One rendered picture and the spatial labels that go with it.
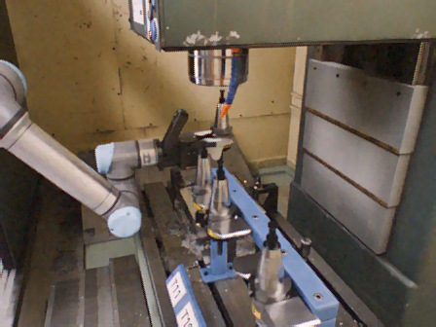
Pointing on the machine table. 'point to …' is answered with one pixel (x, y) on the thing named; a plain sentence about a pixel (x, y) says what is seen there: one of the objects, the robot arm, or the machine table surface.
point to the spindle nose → (216, 67)
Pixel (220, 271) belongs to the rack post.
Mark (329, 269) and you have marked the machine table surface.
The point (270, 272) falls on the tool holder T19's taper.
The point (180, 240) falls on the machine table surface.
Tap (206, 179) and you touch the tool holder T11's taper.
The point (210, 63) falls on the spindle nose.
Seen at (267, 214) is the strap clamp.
